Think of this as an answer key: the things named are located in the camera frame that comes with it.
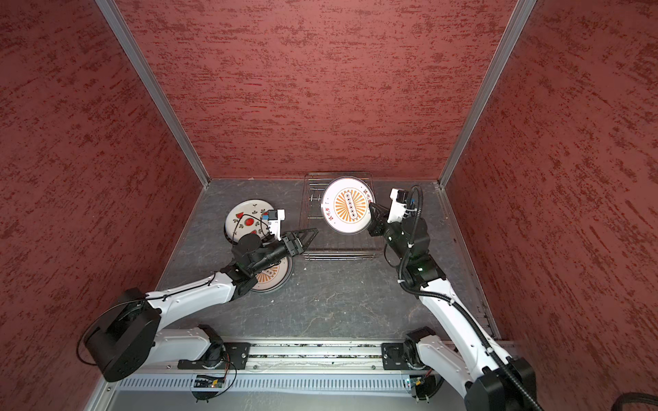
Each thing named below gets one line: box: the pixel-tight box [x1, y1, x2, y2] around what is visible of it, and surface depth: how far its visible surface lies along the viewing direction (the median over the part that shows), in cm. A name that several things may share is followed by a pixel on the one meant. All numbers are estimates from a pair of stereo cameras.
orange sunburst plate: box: [251, 256, 294, 294], surface depth 89 cm
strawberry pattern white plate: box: [224, 198, 276, 243], surface depth 105 cm
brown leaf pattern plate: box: [320, 176, 377, 237], surface depth 79 cm
